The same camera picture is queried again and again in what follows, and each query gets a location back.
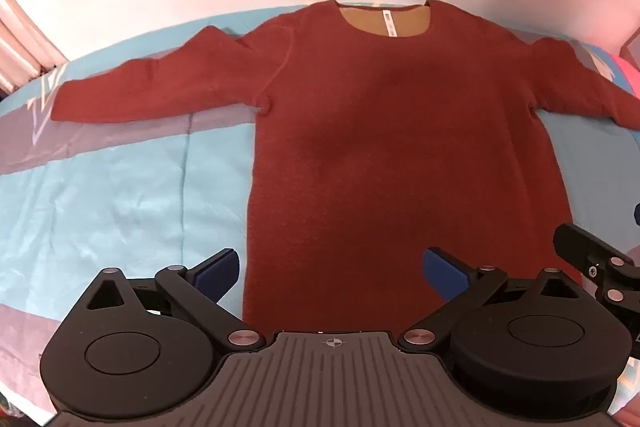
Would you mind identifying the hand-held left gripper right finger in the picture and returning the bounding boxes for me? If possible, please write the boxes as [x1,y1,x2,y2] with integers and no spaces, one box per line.
[398,248,592,353]

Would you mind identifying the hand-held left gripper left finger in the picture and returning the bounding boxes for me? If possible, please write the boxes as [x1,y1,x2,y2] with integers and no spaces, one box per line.
[75,248,267,353]

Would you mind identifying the dark red sweater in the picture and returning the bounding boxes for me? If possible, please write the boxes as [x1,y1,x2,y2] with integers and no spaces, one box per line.
[52,0,640,334]

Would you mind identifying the pink object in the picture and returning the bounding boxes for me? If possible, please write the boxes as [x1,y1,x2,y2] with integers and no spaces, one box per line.
[619,29,640,74]

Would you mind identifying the pink striped curtain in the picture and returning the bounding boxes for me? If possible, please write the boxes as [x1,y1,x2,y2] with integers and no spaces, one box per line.
[0,0,68,94]

